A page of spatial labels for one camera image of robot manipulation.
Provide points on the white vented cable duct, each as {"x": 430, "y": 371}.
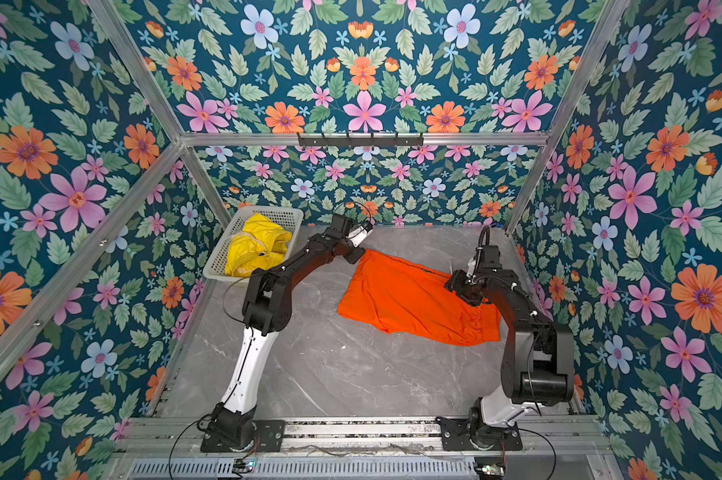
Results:
{"x": 304, "y": 468}

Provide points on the aluminium frame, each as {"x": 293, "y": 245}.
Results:
{"x": 182, "y": 145}

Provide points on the yellow shorts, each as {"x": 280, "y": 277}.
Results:
{"x": 262, "y": 244}

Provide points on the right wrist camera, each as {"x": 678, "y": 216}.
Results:
{"x": 487, "y": 258}

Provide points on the aluminium mounting rail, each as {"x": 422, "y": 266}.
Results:
{"x": 578, "y": 435}

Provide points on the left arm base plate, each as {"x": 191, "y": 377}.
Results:
{"x": 252, "y": 436}

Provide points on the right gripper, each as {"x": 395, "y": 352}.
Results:
{"x": 457, "y": 279}

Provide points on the orange shorts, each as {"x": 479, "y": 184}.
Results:
{"x": 397, "y": 296}

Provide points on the black hook rail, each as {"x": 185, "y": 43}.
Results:
{"x": 347, "y": 140}

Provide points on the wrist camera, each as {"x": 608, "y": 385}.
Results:
{"x": 487, "y": 258}
{"x": 359, "y": 233}

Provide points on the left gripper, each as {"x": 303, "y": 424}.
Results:
{"x": 354, "y": 254}

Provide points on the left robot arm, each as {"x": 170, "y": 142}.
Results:
{"x": 266, "y": 311}

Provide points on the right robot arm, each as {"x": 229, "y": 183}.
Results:
{"x": 537, "y": 368}

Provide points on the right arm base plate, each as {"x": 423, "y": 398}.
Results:
{"x": 463, "y": 434}

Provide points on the white plastic basket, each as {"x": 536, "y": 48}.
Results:
{"x": 288, "y": 218}

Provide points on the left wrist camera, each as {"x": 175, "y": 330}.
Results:
{"x": 359, "y": 233}

